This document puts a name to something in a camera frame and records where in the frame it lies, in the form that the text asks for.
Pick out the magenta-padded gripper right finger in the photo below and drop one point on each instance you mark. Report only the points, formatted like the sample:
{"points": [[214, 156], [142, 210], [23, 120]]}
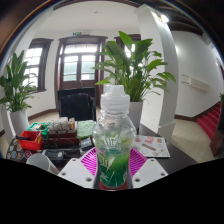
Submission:
{"points": [[137, 161]]}

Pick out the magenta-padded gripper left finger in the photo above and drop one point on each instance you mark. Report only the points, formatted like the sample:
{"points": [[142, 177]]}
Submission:
{"points": [[89, 162]]}

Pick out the clear bottle with green drink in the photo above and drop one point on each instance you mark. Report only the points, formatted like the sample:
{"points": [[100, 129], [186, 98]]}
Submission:
{"points": [[114, 140]]}

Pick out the printed paper sheet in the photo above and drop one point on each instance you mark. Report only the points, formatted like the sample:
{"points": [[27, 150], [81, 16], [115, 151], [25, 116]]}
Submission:
{"points": [[153, 146]]}

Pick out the green cloth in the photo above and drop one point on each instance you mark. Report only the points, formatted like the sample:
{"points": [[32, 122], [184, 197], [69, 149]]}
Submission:
{"points": [[85, 128]]}

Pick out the black electronic device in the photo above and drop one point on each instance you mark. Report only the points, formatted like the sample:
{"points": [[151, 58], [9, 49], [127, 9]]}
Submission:
{"points": [[55, 154]]}

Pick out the white mug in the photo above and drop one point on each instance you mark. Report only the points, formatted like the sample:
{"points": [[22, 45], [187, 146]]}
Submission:
{"points": [[40, 161]]}

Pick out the black chair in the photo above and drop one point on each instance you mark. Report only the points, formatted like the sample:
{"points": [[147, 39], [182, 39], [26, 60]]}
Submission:
{"points": [[76, 106]]}

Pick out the red plastic box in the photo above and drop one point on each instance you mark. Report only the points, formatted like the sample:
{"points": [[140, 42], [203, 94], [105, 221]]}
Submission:
{"points": [[33, 143]]}

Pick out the green and white box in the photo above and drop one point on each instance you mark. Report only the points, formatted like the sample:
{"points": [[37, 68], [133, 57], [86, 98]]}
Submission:
{"points": [[36, 126]]}

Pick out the potted plant in white pot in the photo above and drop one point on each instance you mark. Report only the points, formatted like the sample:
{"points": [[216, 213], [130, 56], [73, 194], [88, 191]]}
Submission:
{"points": [[133, 66], [19, 121]]}

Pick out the red carpeted staircase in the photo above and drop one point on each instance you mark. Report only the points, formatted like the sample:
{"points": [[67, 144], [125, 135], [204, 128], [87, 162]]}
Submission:
{"points": [[210, 121]]}

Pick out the brown glazed double door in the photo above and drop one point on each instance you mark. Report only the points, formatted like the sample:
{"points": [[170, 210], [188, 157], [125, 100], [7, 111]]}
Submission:
{"points": [[76, 63]]}

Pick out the brown framed window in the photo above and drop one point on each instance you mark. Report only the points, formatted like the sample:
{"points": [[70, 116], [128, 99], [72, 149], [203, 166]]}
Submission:
{"points": [[136, 36], [33, 63]]}

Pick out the green exit sign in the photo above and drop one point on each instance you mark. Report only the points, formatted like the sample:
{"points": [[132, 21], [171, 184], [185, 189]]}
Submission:
{"points": [[77, 33]]}

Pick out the white wall-mounted unit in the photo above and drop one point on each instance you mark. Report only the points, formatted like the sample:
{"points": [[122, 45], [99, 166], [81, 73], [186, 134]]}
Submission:
{"points": [[196, 83]]}

